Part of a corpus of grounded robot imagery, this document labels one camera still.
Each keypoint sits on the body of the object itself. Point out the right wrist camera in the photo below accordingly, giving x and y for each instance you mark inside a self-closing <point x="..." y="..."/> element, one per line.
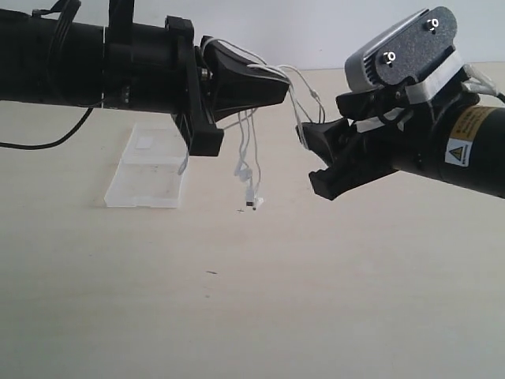
<point x="417" y="54"/>

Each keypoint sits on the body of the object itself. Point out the clear plastic storage case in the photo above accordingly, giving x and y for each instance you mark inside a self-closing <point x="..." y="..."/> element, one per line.
<point x="151" y="170"/>

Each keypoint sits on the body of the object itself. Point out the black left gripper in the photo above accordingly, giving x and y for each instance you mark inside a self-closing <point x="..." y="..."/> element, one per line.
<point x="154" y="69"/>

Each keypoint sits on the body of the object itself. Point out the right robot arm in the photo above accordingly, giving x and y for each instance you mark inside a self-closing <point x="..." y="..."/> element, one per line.
<point x="452" y="138"/>

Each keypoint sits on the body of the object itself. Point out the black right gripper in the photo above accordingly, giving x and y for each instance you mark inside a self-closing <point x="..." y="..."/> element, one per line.
<point x="378" y="128"/>

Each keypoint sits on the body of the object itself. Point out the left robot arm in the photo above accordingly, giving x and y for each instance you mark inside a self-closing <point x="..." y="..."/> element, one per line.
<point x="48" y="58"/>

